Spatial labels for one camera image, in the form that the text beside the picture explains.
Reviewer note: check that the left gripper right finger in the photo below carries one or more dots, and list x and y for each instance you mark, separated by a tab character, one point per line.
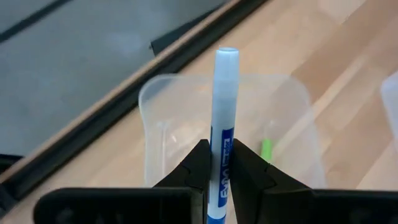
252	177

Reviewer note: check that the blue Expo whiteboard marker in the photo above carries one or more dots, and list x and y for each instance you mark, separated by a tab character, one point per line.
225	93

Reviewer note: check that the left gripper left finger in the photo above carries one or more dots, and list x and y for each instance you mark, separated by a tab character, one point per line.
192	174

